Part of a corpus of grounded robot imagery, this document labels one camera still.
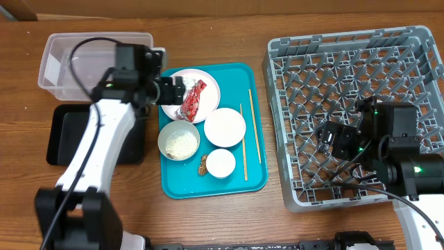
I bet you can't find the white cup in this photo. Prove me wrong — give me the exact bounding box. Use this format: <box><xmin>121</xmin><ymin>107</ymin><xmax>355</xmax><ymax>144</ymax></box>
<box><xmin>206</xmin><ymin>149</ymin><xmax>236</xmax><ymax>179</ymax></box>

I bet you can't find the clear plastic bin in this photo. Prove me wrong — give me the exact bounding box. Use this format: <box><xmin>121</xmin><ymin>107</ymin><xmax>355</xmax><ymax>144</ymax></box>
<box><xmin>37</xmin><ymin>32</ymin><xmax>162</xmax><ymax>106</ymax></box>

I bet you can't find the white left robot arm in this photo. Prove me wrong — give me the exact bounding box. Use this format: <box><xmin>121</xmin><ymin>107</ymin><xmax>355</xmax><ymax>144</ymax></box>
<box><xmin>35</xmin><ymin>41</ymin><xmax>185</xmax><ymax>249</ymax></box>

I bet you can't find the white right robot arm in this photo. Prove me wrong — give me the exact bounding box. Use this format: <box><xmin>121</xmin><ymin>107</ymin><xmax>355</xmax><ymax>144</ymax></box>
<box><xmin>316</xmin><ymin>97</ymin><xmax>443</xmax><ymax>249</ymax></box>

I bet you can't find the brown food scrap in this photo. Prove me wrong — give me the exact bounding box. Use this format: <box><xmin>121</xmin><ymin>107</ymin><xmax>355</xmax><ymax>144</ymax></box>
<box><xmin>198</xmin><ymin>155</ymin><xmax>207</xmax><ymax>176</ymax></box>

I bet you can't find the left wooden chopstick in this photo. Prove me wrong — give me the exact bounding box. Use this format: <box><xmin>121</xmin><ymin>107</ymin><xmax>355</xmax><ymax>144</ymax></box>
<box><xmin>239</xmin><ymin>103</ymin><xmax>248</xmax><ymax>182</ymax></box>

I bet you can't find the grey dishwasher rack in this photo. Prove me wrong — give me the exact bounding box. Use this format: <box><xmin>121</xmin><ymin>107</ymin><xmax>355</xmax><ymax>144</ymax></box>
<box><xmin>263</xmin><ymin>26</ymin><xmax>443</xmax><ymax>213</ymax></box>

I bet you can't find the teal plastic tray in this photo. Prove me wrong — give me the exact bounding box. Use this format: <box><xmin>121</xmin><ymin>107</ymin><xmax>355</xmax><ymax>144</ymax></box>
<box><xmin>160</xmin><ymin>62</ymin><xmax>268</xmax><ymax>199</ymax></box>

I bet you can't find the white tissue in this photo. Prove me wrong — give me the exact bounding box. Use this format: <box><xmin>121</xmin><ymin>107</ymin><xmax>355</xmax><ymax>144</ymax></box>
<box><xmin>182</xmin><ymin>76</ymin><xmax>198</xmax><ymax>91</ymax></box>

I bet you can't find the grey-green bowl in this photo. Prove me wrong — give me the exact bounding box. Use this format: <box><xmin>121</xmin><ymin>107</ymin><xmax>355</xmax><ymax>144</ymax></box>
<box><xmin>157</xmin><ymin>120</ymin><xmax>200</xmax><ymax>161</ymax></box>

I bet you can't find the pile of rice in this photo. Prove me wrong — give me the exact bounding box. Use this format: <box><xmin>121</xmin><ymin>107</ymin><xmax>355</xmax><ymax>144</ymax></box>
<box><xmin>165</xmin><ymin>132</ymin><xmax>198</xmax><ymax>160</ymax></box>

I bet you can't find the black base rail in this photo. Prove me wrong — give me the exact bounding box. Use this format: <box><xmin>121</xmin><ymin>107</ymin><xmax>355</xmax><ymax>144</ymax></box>
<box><xmin>149</xmin><ymin>231</ymin><xmax>395</xmax><ymax>250</ymax></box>

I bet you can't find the red snack wrapper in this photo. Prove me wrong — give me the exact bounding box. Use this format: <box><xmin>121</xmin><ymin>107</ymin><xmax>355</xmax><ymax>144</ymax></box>
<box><xmin>176</xmin><ymin>79</ymin><xmax>207</xmax><ymax>122</ymax></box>

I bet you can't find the pink shallow bowl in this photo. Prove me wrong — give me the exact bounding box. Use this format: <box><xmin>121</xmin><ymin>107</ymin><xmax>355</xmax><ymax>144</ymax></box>
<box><xmin>204</xmin><ymin>108</ymin><xmax>246</xmax><ymax>148</ymax></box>

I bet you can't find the right wooden chopstick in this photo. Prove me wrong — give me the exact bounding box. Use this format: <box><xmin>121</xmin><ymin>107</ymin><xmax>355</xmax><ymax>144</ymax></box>
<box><xmin>248</xmin><ymin>89</ymin><xmax>262</xmax><ymax>164</ymax></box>

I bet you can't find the wooden chopstick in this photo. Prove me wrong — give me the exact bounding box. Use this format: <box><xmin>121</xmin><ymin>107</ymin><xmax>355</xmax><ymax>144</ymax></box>
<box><xmin>248</xmin><ymin>89</ymin><xmax>262</xmax><ymax>164</ymax></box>
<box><xmin>239</xmin><ymin>103</ymin><xmax>248</xmax><ymax>182</ymax></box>

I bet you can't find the black tray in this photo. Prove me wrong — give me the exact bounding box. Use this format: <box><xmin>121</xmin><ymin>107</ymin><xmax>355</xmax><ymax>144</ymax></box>
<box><xmin>46</xmin><ymin>103</ymin><xmax>146</xmax><ymax>166</ymax></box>

